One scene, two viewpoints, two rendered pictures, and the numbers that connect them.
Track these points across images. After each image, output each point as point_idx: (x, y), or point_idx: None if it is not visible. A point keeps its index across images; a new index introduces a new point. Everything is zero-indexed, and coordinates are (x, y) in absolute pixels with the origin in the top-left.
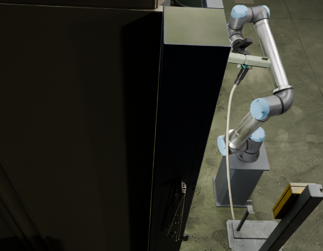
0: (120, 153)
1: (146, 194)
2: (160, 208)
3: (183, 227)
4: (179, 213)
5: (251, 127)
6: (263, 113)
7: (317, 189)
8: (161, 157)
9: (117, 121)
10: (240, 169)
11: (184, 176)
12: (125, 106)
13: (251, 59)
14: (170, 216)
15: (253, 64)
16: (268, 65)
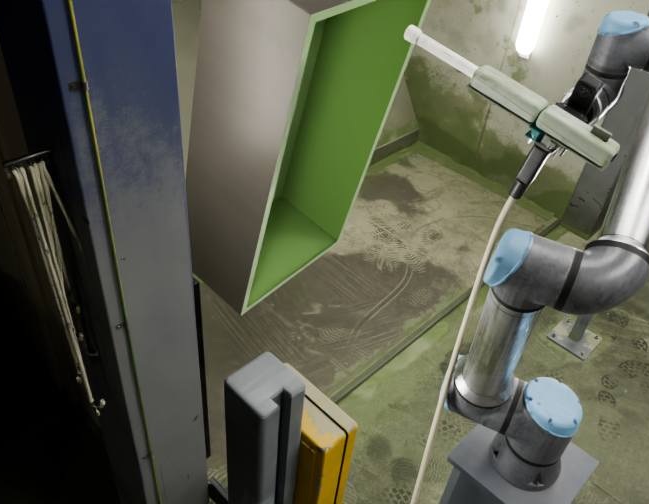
0: None
1: None
2: (66, 271)
3: (119, 384)
4: (97, 317)
5: (487, 324)
6: (497, 262)
7: (271, 381)
8: (2, 35)
9: None
10: (469, 475)
11: (56, 149)
12: None
13: (557, 115)
14: (71, 303)
15: (556, 134)
16: (600, 159)
